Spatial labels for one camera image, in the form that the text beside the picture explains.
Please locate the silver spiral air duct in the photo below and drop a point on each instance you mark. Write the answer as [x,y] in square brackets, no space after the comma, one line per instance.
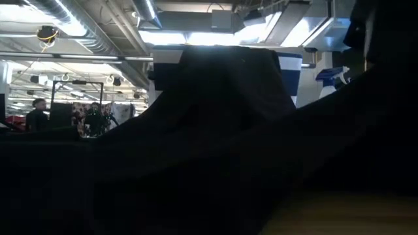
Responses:
[94,39]

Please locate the rectangular metal air duct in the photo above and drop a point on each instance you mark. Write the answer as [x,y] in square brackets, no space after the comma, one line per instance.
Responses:
[326,32]

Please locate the navy white striped fabric bin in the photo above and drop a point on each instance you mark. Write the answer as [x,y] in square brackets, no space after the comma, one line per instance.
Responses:
[290,64]

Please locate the black screen panel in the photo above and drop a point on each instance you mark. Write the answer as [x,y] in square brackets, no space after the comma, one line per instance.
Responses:
[60,114]

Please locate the person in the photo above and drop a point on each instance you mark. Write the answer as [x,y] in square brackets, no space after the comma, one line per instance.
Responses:
[94,120]
[36,119]

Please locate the spray bottle with blue head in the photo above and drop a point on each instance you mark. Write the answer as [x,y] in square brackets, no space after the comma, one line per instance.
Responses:
[328,76]

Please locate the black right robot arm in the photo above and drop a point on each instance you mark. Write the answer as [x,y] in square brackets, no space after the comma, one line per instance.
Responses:
[392,26]

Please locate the white hanging cloth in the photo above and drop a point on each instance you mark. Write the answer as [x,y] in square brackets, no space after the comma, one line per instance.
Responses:
[122,112]

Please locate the black background frame rig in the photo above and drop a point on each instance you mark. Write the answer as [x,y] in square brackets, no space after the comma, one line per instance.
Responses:
[53,94]

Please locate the black T-shirt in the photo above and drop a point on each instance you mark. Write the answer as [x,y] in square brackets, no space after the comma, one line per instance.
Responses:
[196,147]

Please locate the floral hanging cloth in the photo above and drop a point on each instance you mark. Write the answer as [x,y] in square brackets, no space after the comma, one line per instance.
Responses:
[78,112]

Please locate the short round air duct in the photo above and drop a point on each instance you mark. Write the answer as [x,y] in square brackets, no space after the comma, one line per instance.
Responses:
[147,9]

